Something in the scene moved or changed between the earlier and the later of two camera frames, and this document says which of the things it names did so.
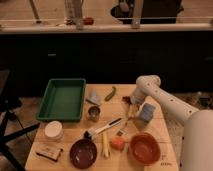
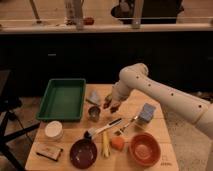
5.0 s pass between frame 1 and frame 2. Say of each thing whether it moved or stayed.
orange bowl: stayed
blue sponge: stayed
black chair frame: stayed
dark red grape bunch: moved
